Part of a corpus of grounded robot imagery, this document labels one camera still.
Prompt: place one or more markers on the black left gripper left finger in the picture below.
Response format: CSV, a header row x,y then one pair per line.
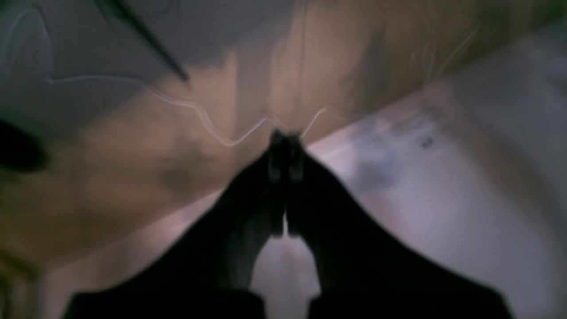
x,y
207,272

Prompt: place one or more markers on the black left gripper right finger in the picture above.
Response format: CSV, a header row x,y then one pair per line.
x,y
364,272

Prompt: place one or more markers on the black tripod stand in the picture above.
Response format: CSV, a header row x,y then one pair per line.
x,y
125,12

